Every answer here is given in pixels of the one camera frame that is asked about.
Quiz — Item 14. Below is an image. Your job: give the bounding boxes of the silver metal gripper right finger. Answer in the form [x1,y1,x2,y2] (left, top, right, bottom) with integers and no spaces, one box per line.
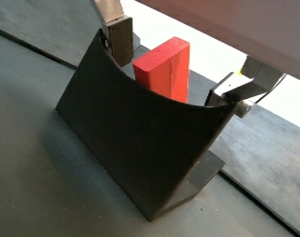
[205,56,287,118]

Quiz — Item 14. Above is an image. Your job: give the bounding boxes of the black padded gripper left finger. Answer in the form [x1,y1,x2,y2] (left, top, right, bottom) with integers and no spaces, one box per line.
[91,0,134,67]

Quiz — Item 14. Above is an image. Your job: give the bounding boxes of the red double-square bar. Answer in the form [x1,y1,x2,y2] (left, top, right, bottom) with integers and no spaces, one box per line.
[133,37,190,103]

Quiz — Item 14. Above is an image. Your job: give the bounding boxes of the black curved holder stand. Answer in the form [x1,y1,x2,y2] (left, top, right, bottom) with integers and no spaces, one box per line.
[57,31,237,220]

